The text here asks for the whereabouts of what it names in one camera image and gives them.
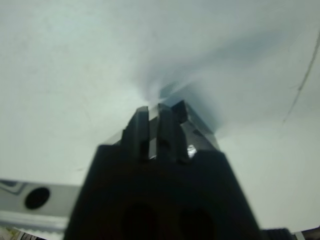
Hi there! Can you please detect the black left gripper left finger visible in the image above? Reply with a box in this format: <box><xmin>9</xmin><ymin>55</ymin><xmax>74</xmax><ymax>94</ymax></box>
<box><xmin>121</xmin><ymin>106</ymin><xmax>150</xmax><ymax>161</ymax></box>

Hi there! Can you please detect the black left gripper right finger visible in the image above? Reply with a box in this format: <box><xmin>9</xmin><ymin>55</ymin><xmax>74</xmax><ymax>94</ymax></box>
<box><xmin>157</xmin><ymin>103</ymin><xmax>188</xmax><ymax>163</ymax></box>

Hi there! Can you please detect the black box lid shiny window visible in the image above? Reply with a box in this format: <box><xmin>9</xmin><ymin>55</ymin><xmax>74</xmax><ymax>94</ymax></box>
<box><xmin>107</xmin><ymin>99</ymin><xmax>222</xmax><ymax>161</ymax></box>

